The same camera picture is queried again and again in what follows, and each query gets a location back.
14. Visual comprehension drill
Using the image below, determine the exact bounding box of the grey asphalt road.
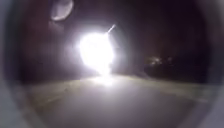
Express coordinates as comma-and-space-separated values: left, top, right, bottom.
25, 75, 214, 128

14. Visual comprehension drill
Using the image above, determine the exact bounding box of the bright street lamp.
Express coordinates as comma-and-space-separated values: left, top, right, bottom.
78, 27, 116, 78

